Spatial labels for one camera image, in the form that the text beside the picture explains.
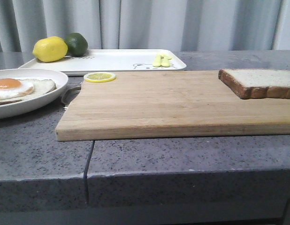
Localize white round plate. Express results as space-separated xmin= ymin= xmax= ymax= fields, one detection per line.
xmin=0 ymin=68 xmax=69 ymax=119

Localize white rectangular tray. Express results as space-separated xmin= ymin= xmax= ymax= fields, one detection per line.
xmin=20 ymin=49 xmax=186 ymax=75

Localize wooden cutting board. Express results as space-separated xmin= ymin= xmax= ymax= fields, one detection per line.
xmin=55 ymin=71 xmax=290 ymax=141

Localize yellow-green plastic fork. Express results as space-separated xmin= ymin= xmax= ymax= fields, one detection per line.
xmin=152 ymin=54 xmax=162 ymax=67

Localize lemon slice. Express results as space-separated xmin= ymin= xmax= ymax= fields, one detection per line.
xmin=84 ymin=72 xmax=116 ymax=83

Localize grey curtain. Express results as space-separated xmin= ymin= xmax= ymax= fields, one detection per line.
xmin=0 ymin=0 xmax=290 ymax=52

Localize green lime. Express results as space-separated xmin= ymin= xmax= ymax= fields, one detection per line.
xmin=64 ymin=33 xmax=88 ymax=57

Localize yellow lemon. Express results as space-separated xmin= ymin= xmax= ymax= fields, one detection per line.
xmin=32 ymin=36 xmax=68 ymax=62

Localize fried egg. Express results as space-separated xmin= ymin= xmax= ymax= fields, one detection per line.
xmin=0 ymin=78 xmax=34 ymax=100

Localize metal cutting board handle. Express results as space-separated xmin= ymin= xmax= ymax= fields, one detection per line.
xmin=61 ymin=82 xmax=82 ymax=110

